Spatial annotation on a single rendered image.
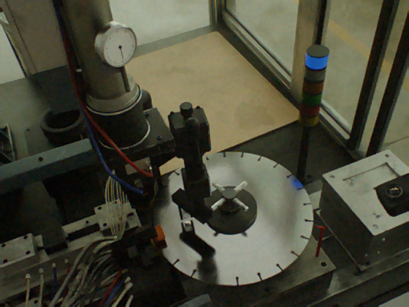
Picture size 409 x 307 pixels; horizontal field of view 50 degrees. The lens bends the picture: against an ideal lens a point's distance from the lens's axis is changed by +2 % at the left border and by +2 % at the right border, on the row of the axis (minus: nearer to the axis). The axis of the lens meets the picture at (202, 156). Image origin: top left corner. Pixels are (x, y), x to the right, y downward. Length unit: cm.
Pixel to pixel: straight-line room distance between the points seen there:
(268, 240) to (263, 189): 12
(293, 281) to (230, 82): 81
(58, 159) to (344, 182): 62
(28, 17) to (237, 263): 53
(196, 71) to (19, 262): 91
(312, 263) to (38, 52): 66
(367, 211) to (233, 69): 80
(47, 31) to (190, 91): 96
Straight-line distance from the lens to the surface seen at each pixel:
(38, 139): 118
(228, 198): 85
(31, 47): 60
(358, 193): 102
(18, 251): 103
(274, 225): 88
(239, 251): 84
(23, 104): 164
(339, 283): 105
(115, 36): 51
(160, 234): 86
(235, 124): 136
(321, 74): 96
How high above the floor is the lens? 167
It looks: 46 degrees down
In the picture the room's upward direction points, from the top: 6 degrees counter-clockwise
